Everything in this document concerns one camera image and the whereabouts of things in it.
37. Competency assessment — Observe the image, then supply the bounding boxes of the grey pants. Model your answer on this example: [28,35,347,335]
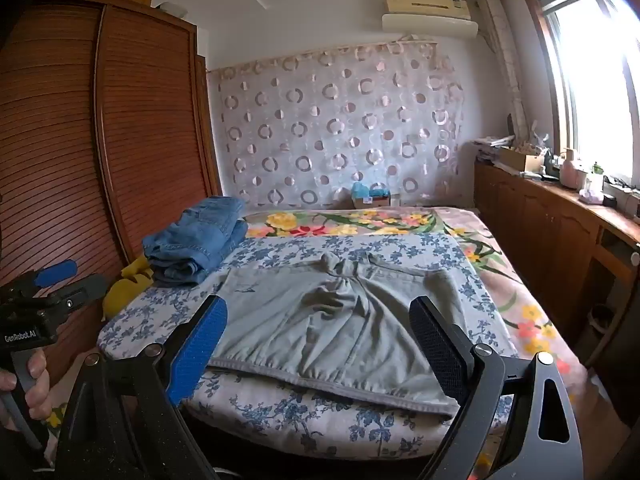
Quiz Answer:
[209,251,471,417]

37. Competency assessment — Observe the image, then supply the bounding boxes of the pink bottle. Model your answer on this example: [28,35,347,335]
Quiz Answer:
[559,147,589,190]

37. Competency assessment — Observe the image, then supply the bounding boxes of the circle patterned sheer curtain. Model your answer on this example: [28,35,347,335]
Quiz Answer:
[207,35,466,208]

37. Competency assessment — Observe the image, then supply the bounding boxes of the small box with blue cloth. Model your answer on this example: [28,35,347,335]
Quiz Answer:
[350,181,392,209]

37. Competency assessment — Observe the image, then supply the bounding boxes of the blue floral bed sheet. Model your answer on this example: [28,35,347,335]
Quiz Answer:
[97,232,518,461]

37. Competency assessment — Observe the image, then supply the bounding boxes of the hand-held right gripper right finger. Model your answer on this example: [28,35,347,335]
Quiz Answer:
[409,296,584,480]

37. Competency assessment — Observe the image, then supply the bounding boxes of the beige wall air conditioner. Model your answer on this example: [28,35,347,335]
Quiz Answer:
[381,0,478,38]

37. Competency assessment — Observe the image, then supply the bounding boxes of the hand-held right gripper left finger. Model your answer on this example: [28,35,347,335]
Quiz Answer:
[55,295,229,480]

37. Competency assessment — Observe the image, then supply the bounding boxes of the open cardboard box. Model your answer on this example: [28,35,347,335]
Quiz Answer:
[500,146,547,174]

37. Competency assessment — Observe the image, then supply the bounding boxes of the folded blue jeans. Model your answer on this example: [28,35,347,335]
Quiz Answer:
[142,196,249,288]

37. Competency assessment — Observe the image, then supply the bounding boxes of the stack of papers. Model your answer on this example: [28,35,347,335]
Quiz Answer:
[472,135,516,163]

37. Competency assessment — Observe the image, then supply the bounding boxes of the wrapped wall pipe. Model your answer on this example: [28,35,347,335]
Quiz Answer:
[475,0,532,142]

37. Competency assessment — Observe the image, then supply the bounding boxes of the yellow cloth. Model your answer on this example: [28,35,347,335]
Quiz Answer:
[102,255,155,322]

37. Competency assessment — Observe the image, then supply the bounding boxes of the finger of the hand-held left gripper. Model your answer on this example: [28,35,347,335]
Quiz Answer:
[36,259,79,287]
[62,274,110,312]

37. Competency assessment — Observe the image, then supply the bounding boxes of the brown slatted wooden wardrobe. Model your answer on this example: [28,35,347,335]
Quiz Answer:
[0,0,223,381]

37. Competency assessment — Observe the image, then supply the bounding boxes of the person's left hand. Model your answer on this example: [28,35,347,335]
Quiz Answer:
[0,346,52,422]

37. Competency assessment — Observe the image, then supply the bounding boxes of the brown wooden cabinet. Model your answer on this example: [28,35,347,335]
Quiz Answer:
[472,157,640,426]

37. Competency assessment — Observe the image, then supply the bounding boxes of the pink floral blanket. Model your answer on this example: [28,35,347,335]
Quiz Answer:
[240,206,588,396]

